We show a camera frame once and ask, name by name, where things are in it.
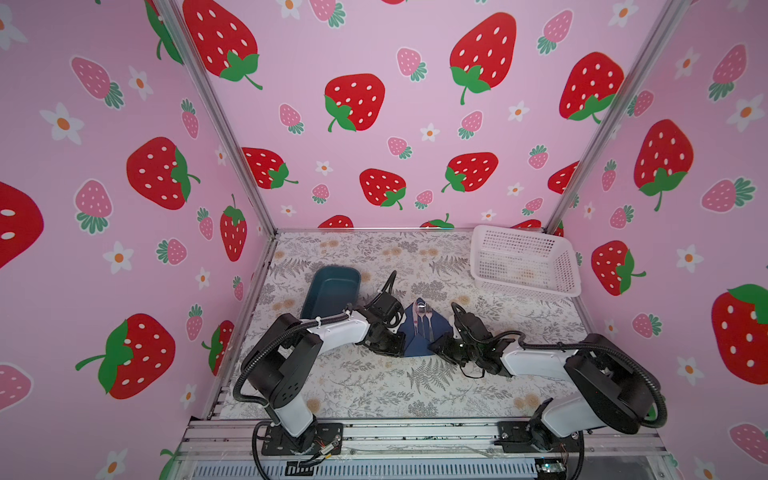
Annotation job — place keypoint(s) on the aluminium corner post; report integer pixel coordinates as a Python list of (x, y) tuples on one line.
[(215, 44), (659, 35)]

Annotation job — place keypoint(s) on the aluminium corner post left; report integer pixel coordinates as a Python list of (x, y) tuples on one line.
[(215, 44)]

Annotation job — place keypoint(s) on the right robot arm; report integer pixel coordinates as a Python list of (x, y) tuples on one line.
[(613, 390)]

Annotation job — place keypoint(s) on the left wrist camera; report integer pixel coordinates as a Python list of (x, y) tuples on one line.
[(387, 306)]

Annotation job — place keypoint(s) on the dark teal plastic bin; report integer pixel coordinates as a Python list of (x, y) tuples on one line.
[(331, 290)]

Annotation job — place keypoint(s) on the blue paper napkin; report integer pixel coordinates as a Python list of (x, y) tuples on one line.
[(419, 346)]

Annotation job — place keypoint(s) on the white plastic basket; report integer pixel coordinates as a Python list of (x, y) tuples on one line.
[(524, 263)]

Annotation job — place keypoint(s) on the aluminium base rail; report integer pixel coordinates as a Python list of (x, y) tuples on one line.
[(455, 448)]

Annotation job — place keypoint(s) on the silver fork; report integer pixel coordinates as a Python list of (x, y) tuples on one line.
[(428, 315)]

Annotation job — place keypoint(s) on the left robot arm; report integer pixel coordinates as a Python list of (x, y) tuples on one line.
[(276, 369)]

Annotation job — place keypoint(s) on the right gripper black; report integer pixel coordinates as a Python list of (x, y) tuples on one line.
[(441, 348)]

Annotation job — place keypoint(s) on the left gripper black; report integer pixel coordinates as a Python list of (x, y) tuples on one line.
[(397, 349)]

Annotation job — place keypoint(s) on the aluminium corner post right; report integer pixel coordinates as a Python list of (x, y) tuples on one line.
[(659, 35)]

